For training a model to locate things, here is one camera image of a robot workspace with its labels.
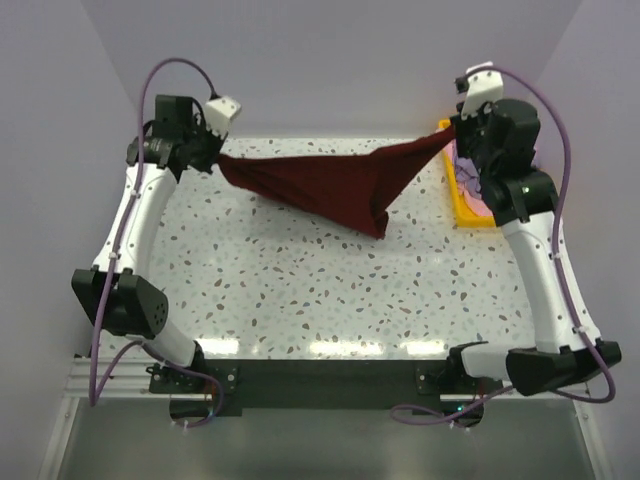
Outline lavender t shirt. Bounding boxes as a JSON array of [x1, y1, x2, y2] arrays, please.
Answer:
[[454, 157, 481, 199]]

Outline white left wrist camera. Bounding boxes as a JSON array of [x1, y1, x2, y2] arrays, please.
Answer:
[[203, 96, 242, 139]]

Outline yellow plastic bin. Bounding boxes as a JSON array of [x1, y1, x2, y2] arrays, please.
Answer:
[[441, 142, 496, 229]]

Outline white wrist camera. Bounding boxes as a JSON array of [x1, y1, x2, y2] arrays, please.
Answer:
[[203, 96, 242, 139], [455, 61, 504, 120]]

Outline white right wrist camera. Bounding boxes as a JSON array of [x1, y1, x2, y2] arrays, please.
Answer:
[[455, 61, 504, 120]]

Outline aluminium extrusion rail frame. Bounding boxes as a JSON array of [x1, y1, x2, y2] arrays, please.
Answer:
[[37, 219, 614, 480]]

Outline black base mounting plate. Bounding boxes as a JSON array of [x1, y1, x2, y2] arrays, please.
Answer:
[[149, 357, 505, 420]]

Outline dark red t shirt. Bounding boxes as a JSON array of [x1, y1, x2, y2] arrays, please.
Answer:
[[218, 127, 455, 239]]

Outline pink t shirt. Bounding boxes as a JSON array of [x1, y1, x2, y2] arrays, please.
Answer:
[[450, 142, 492, 217]]

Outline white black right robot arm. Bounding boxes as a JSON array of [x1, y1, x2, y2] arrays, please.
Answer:
[[445, 99, 622, 396]]

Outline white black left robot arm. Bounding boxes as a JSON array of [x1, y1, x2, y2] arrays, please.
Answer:
[[71, 95, 241, 392]]

